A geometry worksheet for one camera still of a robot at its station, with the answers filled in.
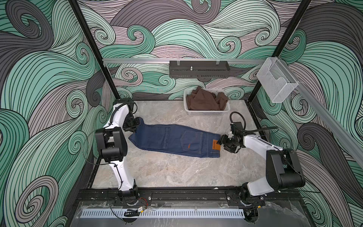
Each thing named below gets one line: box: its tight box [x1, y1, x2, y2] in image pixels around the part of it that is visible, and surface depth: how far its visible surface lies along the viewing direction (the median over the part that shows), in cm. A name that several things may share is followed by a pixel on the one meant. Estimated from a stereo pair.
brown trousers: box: [185, 86, 229, 111], surface depth 112 cm
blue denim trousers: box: [128, 117, 222, 158], surface depth 95 cm
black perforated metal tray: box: [169, 61, 231, 79], surface depth 97 cm
